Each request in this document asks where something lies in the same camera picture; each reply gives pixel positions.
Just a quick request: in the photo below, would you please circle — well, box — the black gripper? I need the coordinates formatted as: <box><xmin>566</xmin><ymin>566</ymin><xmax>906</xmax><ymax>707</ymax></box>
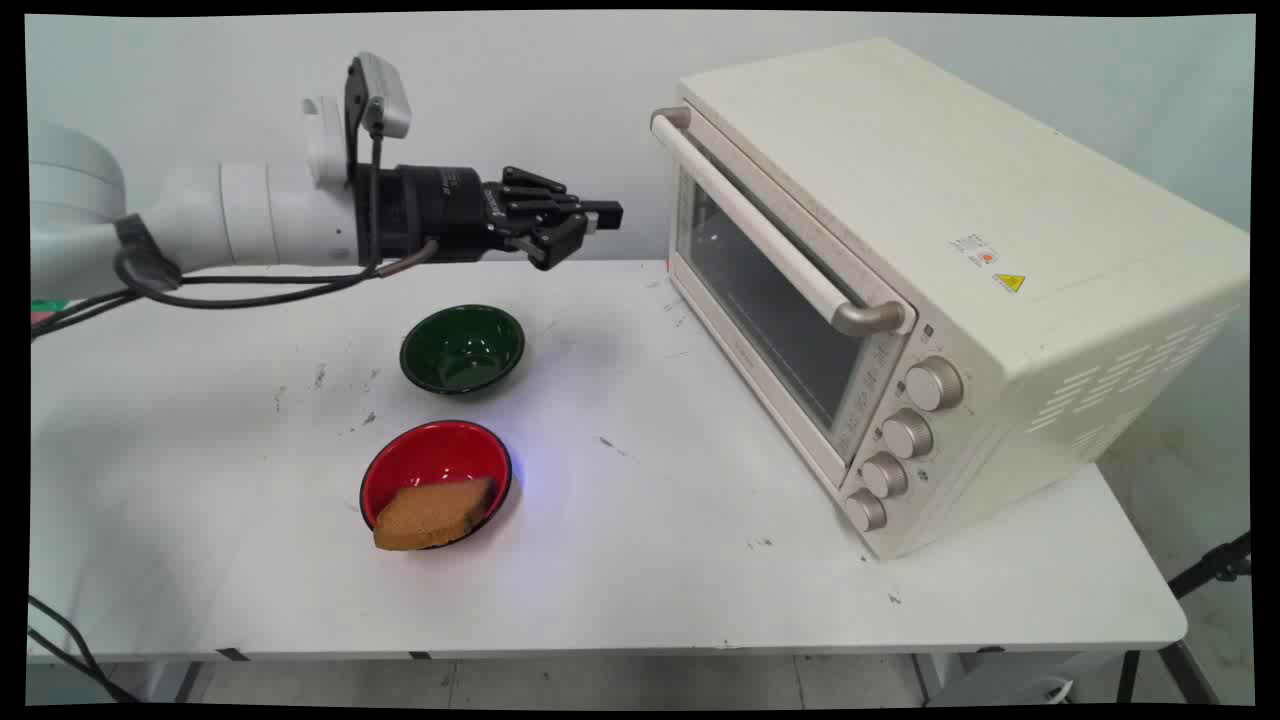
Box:
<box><xmin>355</xmin><ymin>164</ymin><xmax>624</xmax><ymax>272</ymax></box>

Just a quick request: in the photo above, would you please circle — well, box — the glass oven door with handle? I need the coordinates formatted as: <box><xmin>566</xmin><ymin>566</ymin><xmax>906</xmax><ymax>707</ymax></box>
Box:
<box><xmin>650</xmin><ymin>105</ymin><xmax>916</xmax><ymax>491</ymax></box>

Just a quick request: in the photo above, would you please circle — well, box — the dark green bowl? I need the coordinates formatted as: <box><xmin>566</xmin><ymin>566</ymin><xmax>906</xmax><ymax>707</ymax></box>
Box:
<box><xmin>400</xmin><ymin>305</ymin><xmax>526</xmax><ymax>395</ymax></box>

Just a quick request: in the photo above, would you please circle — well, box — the red bowl black rim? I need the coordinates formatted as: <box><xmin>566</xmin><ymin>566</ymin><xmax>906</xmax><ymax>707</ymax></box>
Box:
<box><xmin>360</xmin><ymin>420</ymin><xmax>513</xmax><ymax>549</ymax></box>

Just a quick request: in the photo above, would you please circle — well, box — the brown bread slice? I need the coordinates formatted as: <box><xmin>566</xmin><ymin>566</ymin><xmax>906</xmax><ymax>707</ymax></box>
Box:
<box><xmin>373</xmin><ymin>477</ymin><xmax>498</xmax><ymax>552</ymax></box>

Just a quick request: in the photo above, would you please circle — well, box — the large silver oven knob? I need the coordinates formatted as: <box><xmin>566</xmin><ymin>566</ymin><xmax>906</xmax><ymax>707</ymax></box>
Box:
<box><xmin>905</xmin><ymin>357</ymin><xmax>964</xmax><ymax>412</ymax></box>

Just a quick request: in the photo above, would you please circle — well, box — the cream toaster oven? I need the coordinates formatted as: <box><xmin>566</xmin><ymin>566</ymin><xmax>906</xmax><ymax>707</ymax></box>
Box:
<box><xmin>650</xmin><ymin>38</ymin><xmax>1251</xmax><ymax>561</ymax></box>

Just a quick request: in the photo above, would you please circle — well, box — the black tripod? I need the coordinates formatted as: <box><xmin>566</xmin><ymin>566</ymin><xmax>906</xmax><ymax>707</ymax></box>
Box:
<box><xmin>1115</xmin><ymin>530</ymin><xmax>1253</xmax><ymax>705</ymax></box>

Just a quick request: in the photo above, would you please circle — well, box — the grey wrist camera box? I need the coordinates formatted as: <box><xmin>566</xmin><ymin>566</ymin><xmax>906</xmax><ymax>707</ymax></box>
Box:
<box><xmin>345</xmin><ymin>52</ymin><xmax>413</xmax><ymax>141</ymax></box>

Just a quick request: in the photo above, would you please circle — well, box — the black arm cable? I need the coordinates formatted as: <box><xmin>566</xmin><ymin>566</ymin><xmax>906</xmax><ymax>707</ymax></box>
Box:
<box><xmin>30</xmin><ymin>130</ymin><xmax>441</xmax><ymax>341</ymax></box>

